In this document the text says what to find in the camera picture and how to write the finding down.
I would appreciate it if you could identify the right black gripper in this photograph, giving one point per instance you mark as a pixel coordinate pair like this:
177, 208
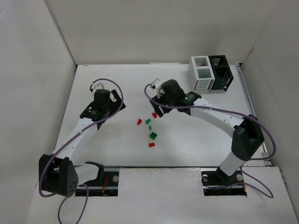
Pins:
158, 110

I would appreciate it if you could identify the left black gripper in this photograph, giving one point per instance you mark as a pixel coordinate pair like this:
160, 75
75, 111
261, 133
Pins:
117, 101

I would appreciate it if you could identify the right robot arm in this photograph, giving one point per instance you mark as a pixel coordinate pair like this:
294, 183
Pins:
244, 130

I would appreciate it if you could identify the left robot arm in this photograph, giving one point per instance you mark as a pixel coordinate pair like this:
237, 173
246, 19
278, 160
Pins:
60, 172

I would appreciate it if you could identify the green square lego lower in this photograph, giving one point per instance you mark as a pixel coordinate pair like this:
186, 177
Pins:
153, 136

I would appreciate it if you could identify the white slotted container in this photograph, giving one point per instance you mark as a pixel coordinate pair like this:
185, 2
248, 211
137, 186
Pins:
201, 77

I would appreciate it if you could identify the black slotted container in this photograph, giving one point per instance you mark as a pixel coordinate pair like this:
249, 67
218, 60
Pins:
223, 76

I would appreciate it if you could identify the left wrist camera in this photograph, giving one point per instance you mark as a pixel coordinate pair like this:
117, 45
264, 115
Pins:
97, 86

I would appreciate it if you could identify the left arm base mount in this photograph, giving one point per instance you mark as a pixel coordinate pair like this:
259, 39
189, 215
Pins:
99, 180

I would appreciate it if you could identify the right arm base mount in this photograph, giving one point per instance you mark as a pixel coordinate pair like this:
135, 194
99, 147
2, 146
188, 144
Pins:
215, 184

